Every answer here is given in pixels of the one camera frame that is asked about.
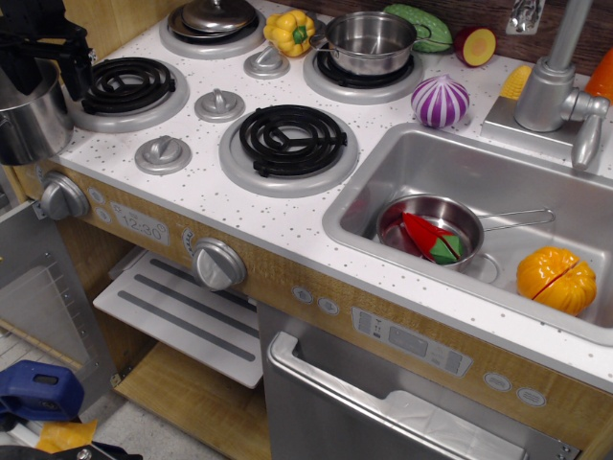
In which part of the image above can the yellow toy corn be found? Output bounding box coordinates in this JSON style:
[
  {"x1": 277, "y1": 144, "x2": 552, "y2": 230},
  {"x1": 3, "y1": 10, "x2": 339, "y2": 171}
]
[{"x1": 500, "y1": 65, "x2": 532, "y2": 101}]

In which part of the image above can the blue clamp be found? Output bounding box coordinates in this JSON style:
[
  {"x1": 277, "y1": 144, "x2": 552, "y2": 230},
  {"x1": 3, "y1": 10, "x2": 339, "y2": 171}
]
[{"x1": 1, "y1": 360, "x2": 85, "y2": 423}]

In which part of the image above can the yellow toy bell pepper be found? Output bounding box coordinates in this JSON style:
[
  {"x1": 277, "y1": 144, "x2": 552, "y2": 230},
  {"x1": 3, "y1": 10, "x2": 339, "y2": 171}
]
[{"x1": 263, "y1": 10, "x2": 316, "y2": 58}]

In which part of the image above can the silver dishwasher door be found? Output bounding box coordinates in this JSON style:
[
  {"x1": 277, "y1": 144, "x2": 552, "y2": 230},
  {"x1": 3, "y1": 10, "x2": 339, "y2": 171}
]
[{"x1": 258, "y1": 306, "x2": 581, "y2": 459}]

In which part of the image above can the silver stovetop knob back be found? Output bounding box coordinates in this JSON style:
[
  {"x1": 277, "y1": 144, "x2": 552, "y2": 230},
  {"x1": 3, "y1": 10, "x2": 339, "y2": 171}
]
[{"x1": 243, "y1": 46, "x2": 290, "y2": 80}]

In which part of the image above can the silver toy faucet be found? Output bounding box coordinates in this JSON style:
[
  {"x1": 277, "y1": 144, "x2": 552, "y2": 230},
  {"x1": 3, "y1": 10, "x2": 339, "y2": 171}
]
[{"x1": 481, "y1": 1, "x2": 610, "y2": 172}]

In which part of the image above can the orange toy pumpkin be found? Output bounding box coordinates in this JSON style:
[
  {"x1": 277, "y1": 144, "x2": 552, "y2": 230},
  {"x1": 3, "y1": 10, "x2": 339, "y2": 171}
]
[{"x1": 516, "y1": 246, "x2": 598, "y2": 316}]

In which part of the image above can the black coil burner left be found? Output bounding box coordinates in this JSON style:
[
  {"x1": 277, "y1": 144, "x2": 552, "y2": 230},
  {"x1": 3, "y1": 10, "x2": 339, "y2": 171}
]
[{"x1": 81, "y1": 57, "x2": 176, "y2": 114}]

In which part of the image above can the black coil burner back right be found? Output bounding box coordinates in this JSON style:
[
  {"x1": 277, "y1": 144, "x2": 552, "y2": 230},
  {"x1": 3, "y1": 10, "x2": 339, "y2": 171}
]
[{"x1": 315, "y1": 50, "x2": 415, "y2": 89}]

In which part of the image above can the red toy fruit half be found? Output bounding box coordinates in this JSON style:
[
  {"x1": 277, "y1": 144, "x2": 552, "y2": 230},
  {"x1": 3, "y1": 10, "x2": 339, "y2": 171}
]
[{"x1": 454, "y1": 27, "x2": 497, "y2": 67}]

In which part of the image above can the silver oven knob right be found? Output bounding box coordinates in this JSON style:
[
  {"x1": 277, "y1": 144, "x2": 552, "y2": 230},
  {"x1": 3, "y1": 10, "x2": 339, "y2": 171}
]
[{"x1": 192, "y1": 238, "x2": 247, "y2": 291}]

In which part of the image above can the silver stovetop knob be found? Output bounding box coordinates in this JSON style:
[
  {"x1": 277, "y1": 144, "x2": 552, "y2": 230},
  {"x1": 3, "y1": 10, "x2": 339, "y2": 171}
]
[
  {"x1": 134, "y1": 135, "x2": 192, "y2": 175},
  {"x1": 243, "y1": 46, "x2": 290, "y2": 80},
  {"x1": 194, "y1": 88, "x2": 245, "y2": 123}
]

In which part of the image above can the silver sink basin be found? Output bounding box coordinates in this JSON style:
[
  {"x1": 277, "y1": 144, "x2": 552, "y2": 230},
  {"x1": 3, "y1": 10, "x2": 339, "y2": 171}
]
[{"x1": 323, "y1": 124, "x2": 612, "y2": 346}]

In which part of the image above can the silver oven knob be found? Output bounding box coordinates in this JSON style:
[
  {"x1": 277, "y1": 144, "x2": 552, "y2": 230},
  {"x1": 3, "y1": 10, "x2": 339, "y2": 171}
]
[
  {"x1": 40, "y1": 171, "x2": 90, "y2": 220},
  {"x1": 192, "y1": 238, "x2": 247, "y2": 291}
]

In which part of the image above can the silver stovetop knob front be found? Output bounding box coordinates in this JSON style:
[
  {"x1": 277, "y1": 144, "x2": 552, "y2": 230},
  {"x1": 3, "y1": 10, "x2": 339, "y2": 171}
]
[{"x1": 134, "y1": 135, "x2": 192, "y2": 175}]

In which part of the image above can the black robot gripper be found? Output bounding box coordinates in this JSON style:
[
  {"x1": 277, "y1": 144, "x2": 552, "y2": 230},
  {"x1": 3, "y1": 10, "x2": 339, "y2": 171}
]
[{"x1": 1, "y1": 0, "x2": 93, "y2": 101}]

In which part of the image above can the red toy chili pepper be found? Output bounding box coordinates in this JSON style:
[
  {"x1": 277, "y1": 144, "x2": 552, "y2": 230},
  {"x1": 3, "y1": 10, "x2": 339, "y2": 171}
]
[{"x1": 402, "y1": 213, "x2": 464, "y2": 265}]

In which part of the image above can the tall steel pot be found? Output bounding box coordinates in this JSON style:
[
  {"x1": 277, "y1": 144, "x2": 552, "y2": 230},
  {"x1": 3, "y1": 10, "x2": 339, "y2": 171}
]
[{"x1": 1, "y1": 59, "x2": 74, "y2": 166}]

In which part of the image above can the white oven rack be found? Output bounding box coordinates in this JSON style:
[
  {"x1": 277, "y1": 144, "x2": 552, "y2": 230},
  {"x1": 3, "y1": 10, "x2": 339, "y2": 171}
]
[{"x1": 94, "y1": 251, "x2": 262, "y2": 388}]

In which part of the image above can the small steel saucepan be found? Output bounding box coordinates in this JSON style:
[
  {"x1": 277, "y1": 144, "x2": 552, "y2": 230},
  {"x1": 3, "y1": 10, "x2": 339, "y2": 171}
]
[{"x1": 376, "y1": 194, "x2": 556, "y2": 272}]

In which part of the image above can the steel pot lid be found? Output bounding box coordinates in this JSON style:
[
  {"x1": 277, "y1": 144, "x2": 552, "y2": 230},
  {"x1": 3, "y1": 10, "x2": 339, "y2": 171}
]
[{"x1": 181, "y1": 0, "x2": 257, "y2": 34}]

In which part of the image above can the open oven door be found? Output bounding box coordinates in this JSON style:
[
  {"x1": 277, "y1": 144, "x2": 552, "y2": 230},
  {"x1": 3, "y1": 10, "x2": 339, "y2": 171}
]
[{"x1": 1, "y1": 202, "x2": 116, "y2": 415}]

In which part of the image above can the orange toy carrot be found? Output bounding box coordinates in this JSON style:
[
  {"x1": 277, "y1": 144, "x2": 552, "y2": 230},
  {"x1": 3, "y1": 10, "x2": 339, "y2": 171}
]
[{"x1": 584, "y1": 48, "x2": 613, "y2": 102}]

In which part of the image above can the silver wall hook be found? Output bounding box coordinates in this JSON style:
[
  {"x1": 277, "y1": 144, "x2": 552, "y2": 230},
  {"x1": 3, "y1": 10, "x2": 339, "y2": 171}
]
[{"x1": 506, "y1": 0, "x2": 546, "y2": 35}]

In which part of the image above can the green toy cucumber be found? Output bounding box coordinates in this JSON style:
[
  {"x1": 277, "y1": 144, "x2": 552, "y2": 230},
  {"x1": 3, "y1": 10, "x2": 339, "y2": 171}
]
[{"x1": 383, "y1": 4, "x2": 453, "y2": 54}]

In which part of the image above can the purple toy onion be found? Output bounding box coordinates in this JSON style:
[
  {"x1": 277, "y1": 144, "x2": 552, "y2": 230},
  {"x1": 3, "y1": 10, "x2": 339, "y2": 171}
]
[{"x1": 411, "y1": 75, "x2": 470, "y2": 128}]

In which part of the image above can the shallow steel pot with handles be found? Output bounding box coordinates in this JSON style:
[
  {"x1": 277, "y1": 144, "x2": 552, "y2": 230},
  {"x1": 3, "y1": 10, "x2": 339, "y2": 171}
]
[{"x1": 309, "y1": 11, "x2": 435, "y2": 77}]

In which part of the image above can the silver oven knob left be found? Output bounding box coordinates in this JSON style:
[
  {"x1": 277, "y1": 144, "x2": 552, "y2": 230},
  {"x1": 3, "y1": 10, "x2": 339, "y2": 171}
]
[{"x1": 40, "y1": 171, "x2": 90, "y2": 220}]

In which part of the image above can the black coil burner front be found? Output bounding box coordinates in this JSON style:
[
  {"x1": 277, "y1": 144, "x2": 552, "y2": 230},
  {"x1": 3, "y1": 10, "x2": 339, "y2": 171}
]
[{"x1": 238, "y1": 104, "x2": 348, "y2": 177}]

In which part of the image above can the black coil burner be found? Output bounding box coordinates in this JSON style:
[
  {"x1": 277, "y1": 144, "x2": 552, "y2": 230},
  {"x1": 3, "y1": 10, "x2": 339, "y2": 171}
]
[
  {"x1": 238, "y1": 104, "x2": 348, "y2": 177},
  {"x1": 315, "y1": 50, "x2": 415, "y2": 89},
  {"x1": 81, "y1": 57, "x2": 176, "y2": 114}
]

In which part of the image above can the silver stovetop knob middle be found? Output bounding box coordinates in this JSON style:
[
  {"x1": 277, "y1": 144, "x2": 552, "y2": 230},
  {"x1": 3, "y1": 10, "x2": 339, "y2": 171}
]
[{"x1": 194, "y1": 88, "x2": 245, "y2": 123}]

